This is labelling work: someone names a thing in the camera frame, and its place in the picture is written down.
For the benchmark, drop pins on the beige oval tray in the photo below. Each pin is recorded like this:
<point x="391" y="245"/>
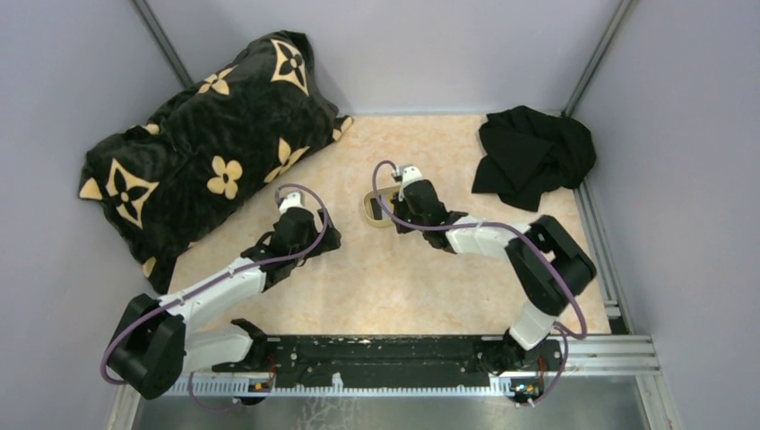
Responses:
<point x="384" y="196"/>

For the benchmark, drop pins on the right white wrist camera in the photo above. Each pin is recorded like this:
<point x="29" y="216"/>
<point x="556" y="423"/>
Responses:
<point x="407" y="174"/>

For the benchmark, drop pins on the crumpled black cloth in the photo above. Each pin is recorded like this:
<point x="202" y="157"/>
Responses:
<point x="528" y="153"/>

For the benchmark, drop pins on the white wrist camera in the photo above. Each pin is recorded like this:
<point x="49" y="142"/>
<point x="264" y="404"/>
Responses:
<point x="407" y="174"/>
<point x="292" y="200"/>

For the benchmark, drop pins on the white toothed cable rail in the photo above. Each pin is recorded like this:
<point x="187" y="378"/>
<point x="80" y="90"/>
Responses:
<point x="232" y="385"/>

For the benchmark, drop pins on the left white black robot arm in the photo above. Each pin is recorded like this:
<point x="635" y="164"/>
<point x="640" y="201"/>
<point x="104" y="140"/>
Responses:
<point x="160" y="339"/>

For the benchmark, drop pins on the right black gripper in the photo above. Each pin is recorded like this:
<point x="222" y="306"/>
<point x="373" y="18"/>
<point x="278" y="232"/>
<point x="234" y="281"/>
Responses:
<point x="399" y="202"/>

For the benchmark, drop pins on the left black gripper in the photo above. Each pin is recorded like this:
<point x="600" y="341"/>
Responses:
<point x="329" y="240"/>

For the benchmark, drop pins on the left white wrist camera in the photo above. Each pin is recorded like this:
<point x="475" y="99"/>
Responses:
<point x="292" y="200"/>

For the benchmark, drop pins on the brown leather card holder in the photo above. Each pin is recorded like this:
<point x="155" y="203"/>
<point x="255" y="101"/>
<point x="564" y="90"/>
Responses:
<point x="376" y="210"/>

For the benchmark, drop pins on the black floral plush pillow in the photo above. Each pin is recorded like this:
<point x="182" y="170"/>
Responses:
<point x="169" y="182"/>

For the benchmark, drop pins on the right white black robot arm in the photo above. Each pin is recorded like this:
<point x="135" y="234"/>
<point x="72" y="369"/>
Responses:
<point x="550" y="266"/>

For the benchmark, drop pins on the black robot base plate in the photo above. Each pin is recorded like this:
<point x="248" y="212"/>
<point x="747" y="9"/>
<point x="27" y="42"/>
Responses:
<point x="405" y="362"/>

